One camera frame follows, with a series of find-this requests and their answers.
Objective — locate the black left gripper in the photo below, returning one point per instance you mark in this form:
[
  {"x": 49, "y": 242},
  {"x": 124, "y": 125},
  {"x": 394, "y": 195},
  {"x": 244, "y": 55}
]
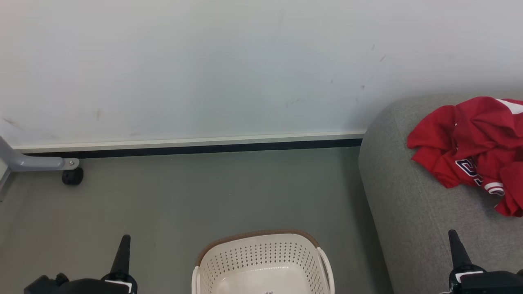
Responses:
[{"x": 120, "y": 286}]

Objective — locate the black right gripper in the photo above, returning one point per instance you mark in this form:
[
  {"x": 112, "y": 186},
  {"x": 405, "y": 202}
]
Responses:
[{"x": 490, "y": 283}]

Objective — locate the red basketball jersey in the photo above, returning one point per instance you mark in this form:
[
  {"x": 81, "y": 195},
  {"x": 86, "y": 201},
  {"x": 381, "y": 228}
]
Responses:
[{"x": 445, "y": 167}]

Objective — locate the red jersey with lettering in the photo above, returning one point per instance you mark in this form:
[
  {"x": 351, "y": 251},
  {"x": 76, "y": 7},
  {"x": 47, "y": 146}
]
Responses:
[{"x": 474, "y": 126}]

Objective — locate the grey fabric sofa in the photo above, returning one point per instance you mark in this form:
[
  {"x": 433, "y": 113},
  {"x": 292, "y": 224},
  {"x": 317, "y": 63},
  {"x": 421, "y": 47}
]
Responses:
[{"x": 416, "y": 228}]

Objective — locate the black caster wheel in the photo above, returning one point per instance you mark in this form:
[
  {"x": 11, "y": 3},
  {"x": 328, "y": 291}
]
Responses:
[{"x": 72, "y": 176}]

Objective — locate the grey metal stand leg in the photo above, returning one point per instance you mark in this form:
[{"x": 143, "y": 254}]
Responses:
[{"x": 32, "y": 162}]

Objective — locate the cream perforated laundry basket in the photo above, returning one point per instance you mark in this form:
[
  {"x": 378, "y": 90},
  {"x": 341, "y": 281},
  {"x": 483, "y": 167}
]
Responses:
[{"x": 261, "y": 253}]

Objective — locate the white and black baseboard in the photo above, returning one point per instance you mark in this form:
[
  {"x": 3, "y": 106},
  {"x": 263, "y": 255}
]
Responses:
[{"x": 204, "y": 146}]

